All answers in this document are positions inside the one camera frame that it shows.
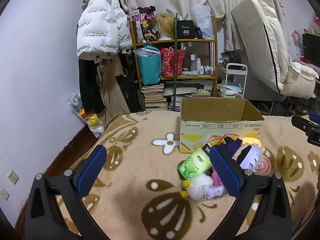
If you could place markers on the white trolley cart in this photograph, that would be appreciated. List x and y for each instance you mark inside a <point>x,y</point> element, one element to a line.
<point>245,82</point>

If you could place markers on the black monitor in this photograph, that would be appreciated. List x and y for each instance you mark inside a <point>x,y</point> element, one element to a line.
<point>311,47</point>

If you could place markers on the black hanging garment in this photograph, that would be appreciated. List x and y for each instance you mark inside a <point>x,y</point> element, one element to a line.
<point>87,87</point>

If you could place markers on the black bag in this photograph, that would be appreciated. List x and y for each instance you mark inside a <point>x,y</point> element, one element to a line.
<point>231,57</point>

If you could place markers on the white pompom plush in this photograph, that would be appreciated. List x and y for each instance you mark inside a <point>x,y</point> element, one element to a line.
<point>200,187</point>

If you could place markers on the teal bag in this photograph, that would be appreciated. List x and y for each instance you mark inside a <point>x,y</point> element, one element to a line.
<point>150,67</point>

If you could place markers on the yellow plush toy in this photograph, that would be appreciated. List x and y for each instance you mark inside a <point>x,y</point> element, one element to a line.
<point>250,140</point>

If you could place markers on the wooden shelf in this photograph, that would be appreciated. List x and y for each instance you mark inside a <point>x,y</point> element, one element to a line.
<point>195,40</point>

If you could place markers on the lilac toy in clear wrapper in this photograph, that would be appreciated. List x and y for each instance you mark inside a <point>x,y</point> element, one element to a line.
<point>215,192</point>

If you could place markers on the green pole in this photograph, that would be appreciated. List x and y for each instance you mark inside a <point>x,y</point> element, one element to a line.
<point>175,55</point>

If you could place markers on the colourful printed bag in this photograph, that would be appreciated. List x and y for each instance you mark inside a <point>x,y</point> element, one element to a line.
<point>146,27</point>

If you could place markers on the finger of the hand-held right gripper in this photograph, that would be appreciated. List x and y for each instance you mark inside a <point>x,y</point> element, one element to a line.
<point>315,117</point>
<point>303,125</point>

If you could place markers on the dark hanging clothes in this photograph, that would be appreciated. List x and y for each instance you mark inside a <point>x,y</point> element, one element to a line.
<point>130,90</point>

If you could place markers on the blonde wig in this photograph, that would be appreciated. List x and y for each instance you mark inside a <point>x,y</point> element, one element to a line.
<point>165,25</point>

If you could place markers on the pink swirl lollipop plush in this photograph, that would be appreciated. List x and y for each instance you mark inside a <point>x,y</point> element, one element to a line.
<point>263,166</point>

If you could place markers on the pink fan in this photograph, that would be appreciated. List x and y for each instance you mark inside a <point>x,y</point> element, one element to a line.
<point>297,36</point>

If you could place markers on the pile of magazines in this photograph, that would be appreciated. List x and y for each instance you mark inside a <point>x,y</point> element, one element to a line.
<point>185,91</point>

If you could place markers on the group of cosmetic bottles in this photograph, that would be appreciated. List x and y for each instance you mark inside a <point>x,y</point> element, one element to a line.
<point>198,66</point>

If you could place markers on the pink plush toy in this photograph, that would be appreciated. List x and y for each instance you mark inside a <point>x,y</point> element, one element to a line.
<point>216,178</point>

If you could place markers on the white puffer jacket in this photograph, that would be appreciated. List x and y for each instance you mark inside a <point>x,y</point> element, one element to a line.
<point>100,25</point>

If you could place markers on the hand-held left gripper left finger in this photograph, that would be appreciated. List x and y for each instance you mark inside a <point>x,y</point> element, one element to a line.
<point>91,170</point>

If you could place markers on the stack of books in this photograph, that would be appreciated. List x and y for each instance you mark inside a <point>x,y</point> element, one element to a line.
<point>152,97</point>

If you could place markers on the plastic bag of toys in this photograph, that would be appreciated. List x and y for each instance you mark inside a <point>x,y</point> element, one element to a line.
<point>92,122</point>

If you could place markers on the black tissue pack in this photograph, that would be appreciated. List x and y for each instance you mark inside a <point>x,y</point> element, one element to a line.
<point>207,147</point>

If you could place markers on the wall socket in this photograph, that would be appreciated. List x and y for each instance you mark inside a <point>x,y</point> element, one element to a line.
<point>4,194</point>
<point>13,177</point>

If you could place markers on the green tissue pack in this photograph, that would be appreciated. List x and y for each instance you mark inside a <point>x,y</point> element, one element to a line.
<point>195,163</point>

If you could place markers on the beige hanging coat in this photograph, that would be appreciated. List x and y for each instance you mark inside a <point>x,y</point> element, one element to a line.
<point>112,92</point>

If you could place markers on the clear plastic bag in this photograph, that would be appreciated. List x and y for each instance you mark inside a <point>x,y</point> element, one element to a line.
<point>202,20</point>

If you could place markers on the printed cardboard box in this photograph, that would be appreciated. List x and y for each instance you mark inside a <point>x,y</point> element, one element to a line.
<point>200,130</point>

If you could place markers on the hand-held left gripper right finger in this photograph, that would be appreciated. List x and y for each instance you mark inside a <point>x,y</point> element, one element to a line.
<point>225,172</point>

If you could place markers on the red gift bag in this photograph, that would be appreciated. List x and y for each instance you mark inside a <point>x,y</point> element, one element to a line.
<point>171,62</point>

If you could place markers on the white-haired doll plush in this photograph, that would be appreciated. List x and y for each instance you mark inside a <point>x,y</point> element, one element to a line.
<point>247,155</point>

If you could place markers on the black box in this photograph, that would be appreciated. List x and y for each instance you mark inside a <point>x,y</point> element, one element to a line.
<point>186,30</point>

